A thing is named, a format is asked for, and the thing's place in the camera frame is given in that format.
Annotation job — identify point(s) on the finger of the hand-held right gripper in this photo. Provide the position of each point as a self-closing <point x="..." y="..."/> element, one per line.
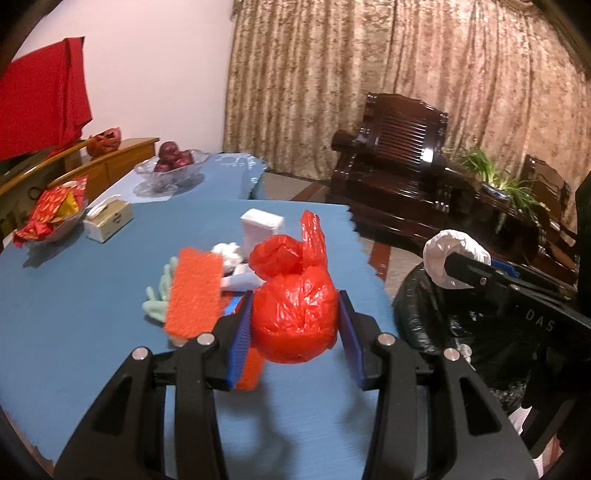
<point x="505" y="270"/>
<point x="480" y="274"/>

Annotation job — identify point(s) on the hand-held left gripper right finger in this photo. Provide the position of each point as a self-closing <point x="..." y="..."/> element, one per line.
<point x="353" y="350"/>

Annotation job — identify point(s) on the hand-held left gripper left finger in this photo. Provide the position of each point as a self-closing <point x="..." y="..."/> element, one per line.
<point x="240" y="344"/>

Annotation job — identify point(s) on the blue packet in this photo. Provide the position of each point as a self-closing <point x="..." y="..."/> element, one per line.
<point x="234" y="304"/>

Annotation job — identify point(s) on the white paper wad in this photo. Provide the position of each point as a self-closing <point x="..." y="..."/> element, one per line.
<point x="436" y="258"/>

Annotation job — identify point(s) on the red plastic bag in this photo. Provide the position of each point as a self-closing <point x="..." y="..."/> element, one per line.
<point x="295" y="314"/>

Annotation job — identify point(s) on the white wrapper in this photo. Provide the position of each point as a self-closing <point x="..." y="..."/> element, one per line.
<point x="240" y="279"/>

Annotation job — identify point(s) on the orange mesh scrub pad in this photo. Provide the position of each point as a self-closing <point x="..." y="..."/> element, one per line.
<point x="194" y="290"/>

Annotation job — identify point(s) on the black trash bag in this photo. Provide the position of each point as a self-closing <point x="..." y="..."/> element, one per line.
<point x="425" y="318"/>

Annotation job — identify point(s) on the white tissue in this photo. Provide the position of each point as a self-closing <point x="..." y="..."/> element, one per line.
<point x="228" y="254"/>

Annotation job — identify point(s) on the green rubber glove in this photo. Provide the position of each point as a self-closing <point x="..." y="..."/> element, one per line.
<point x="157" y="307"/>

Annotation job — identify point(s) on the white cardboard box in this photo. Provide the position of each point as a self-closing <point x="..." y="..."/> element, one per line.
<point x="258" y="230"/>

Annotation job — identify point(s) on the dark wooden side table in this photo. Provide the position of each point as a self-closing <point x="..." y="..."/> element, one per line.
<point x="498" y="221"/>

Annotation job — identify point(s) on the blue white plant pot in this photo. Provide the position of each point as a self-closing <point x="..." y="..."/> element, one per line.
<point x="501" y="191"/>

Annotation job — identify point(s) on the dark wooden armchair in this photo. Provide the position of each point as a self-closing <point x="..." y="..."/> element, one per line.
<point x="547" y="184"/>
<point x="397" y="152"/>

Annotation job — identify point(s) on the green potted plant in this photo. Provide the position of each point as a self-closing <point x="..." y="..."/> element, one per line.
<point x="480" y="164"/>

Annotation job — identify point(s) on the cream tissue box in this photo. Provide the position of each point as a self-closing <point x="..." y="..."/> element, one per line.
<point x="108" y="224"/>

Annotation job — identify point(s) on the glass fruit bowl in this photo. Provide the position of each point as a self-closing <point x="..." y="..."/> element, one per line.
<point x="159" y="181"/>

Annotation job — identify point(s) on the red apple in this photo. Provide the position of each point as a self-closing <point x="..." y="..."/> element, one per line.
<point x="185" y="158"/>
<point x="169" y="149"/>
<point x="162" y="166"/>

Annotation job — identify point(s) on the glass candy dish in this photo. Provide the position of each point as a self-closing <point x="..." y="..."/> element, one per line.
<point x="69" y="226"/>

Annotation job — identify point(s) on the wooden sideboard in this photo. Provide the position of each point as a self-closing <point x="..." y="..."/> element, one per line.
<point x="115" y="161"/>

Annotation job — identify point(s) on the small red bag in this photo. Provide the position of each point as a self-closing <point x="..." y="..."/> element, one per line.
<point x="104" y="143"/>

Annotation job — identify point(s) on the beige patterned curtain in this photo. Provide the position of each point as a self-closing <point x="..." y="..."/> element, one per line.
<point x="369" y="55"/>

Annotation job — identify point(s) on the red cloth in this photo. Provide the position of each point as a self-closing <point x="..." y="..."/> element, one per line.
<point x="41" y="97"/>

